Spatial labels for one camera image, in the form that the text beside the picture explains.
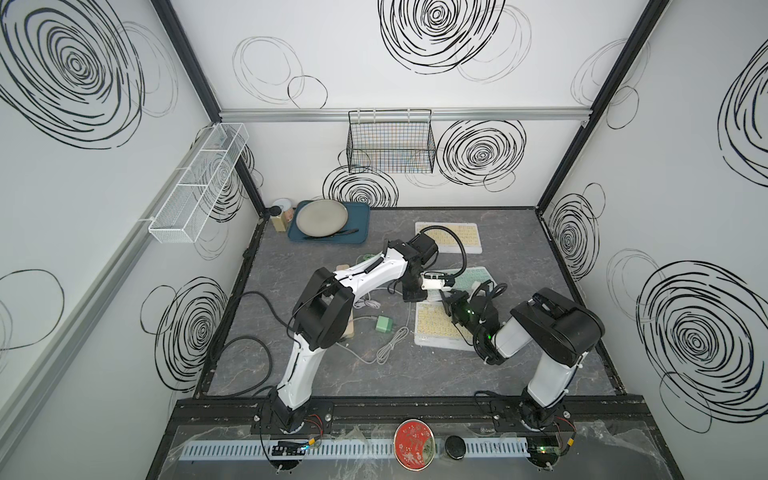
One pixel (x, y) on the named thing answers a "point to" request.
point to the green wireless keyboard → (465, 279)
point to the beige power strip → (349, 331)
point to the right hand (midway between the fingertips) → (438, 289)
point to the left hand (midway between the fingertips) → (419, 293)
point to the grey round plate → (321, 217)
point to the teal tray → (359, 218)
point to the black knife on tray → (334, 235)
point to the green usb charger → (384, 324)
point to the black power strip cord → (262, 343)
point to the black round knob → (455, 447)
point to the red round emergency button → (414, 444)
